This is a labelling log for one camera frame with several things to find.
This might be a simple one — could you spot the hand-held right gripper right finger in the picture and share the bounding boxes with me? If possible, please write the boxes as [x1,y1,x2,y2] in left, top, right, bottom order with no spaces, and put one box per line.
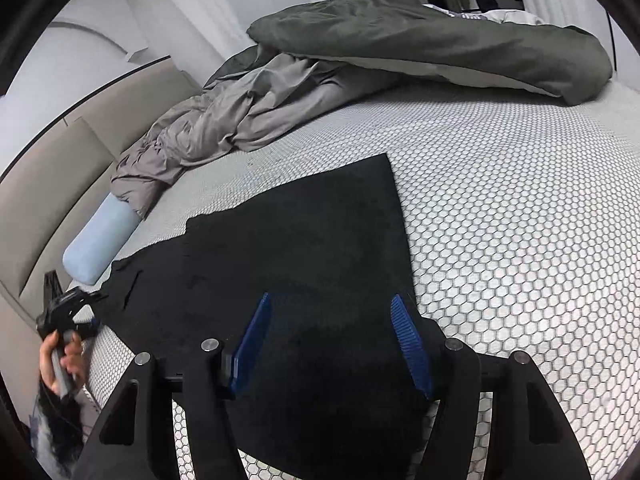
[390,294,592,480]

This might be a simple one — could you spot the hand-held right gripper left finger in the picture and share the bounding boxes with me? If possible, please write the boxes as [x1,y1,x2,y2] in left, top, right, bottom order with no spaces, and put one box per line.
[75,292,274,480]

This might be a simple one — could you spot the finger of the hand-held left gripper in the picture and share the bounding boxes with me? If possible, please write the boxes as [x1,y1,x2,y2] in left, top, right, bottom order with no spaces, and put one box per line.
[75,287,112,311]

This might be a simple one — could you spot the black pants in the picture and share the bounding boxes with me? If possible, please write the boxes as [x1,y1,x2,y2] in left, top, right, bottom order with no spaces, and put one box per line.
[92,152,446,480]

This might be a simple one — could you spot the person's left forearm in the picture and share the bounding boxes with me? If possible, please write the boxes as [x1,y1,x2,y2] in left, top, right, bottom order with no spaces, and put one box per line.
[29,382,86,478]

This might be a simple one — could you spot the person's left hand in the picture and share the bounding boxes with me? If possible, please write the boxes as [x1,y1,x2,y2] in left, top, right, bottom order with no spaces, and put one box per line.
[39,332,87,397]

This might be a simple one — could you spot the light blue pillow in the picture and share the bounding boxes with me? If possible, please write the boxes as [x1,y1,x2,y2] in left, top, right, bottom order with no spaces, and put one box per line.
[62,194,142,286]

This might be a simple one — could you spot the beige padded headboard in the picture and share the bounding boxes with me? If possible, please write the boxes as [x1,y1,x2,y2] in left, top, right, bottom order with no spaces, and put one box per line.
[0,57,203,313]

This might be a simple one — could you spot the white honeycomb mattress cover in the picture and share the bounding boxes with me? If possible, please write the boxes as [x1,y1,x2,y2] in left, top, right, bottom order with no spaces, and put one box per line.
[82,80,640,480]

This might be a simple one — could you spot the grey crumpled bed sheet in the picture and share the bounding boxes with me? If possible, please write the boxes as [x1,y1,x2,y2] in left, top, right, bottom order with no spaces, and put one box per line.
[110,52,406,221]

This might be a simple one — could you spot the dark green duvet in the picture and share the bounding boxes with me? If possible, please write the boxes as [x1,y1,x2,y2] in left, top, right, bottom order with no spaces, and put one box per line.
[202,0,614,107]

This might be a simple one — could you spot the thin black wall cable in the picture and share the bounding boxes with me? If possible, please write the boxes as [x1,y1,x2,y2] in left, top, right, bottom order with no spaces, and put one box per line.
[606,10,620,77]

